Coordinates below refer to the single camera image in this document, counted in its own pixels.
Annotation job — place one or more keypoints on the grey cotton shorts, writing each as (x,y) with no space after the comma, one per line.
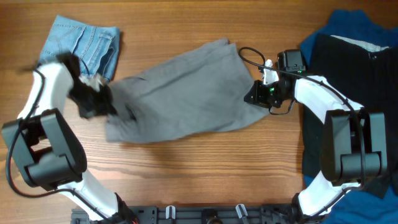
(199,91)

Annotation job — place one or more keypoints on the black garment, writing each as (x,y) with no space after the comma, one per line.
(369,78)

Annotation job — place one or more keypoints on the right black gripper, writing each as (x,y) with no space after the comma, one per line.
(257,97)

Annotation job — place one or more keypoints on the folded blue denim jeans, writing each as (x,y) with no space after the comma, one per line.
(96,47)

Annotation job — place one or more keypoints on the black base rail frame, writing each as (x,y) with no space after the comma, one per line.
(265,214)

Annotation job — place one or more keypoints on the blue shirt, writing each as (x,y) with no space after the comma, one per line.
(358,207)

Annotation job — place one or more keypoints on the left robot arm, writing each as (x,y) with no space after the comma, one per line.
(46,151)

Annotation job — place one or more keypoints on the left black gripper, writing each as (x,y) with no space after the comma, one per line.
(105,108)

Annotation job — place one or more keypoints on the light grey garment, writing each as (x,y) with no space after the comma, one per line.
(365,45)

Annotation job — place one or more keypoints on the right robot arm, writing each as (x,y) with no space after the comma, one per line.
(353,147)

